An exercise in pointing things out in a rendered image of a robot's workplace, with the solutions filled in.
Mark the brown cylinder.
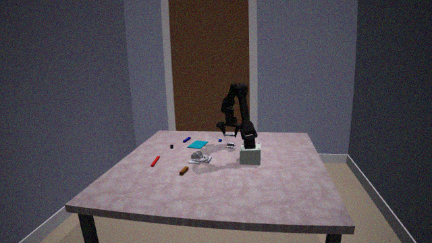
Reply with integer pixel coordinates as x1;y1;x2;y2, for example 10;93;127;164
180;166;188;176

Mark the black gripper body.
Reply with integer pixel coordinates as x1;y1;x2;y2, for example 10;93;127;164
217;116;240;129

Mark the cyan flat plate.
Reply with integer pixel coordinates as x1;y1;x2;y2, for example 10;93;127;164
187;140;208;149

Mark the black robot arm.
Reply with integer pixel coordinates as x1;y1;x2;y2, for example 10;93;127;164
221;82;258;149

